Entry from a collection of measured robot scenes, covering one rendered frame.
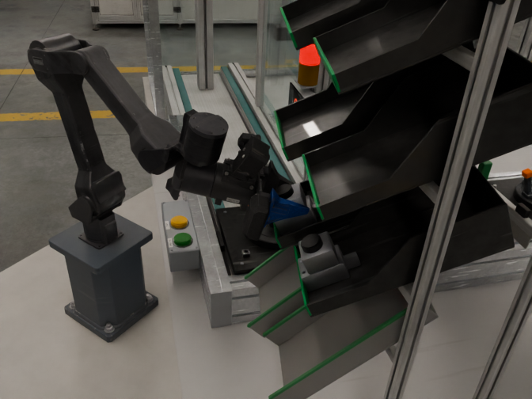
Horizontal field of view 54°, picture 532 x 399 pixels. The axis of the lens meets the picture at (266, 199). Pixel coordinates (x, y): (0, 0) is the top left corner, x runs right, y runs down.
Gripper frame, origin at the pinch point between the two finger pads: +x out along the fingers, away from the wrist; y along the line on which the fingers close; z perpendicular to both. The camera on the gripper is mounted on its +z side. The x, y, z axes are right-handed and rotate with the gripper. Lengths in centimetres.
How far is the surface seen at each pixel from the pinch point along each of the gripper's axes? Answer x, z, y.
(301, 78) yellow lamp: 5.2, 2.2, 48.6
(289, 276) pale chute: 7.1, -19.9, 4.1
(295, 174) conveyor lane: 15, -28, 57
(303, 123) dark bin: -0.7, 11.2, 4.2
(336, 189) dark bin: 2.0, 12.0, -14.2
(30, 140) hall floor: -121, -167, 254
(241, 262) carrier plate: 0.1, -29.6, 16.5
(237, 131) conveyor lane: -1, -38, 93
